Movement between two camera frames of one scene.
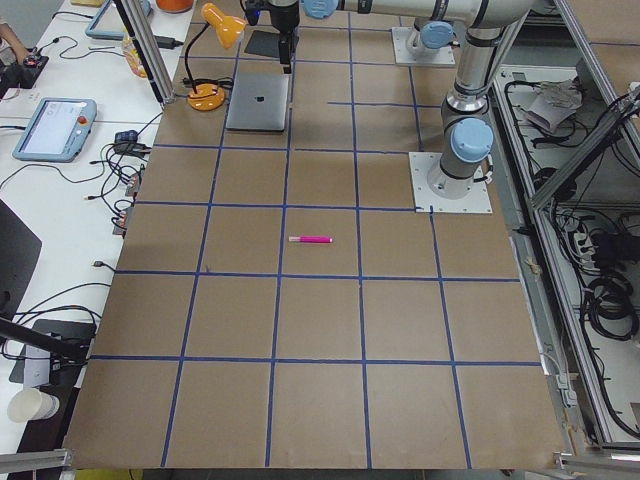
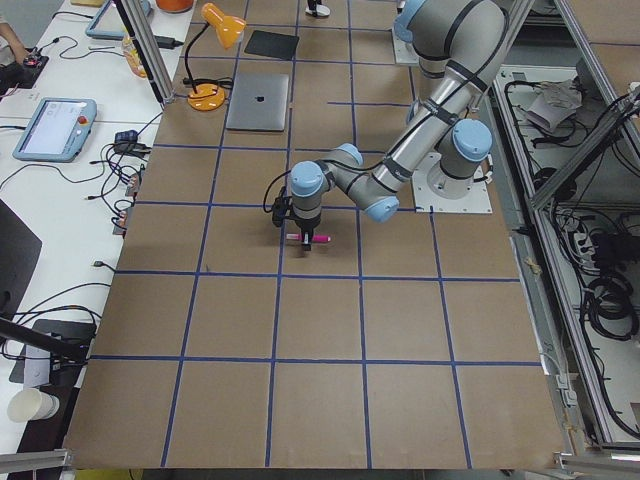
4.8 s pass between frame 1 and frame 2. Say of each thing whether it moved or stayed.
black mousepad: stayed
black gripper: moved
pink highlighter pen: stayed
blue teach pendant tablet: stayed
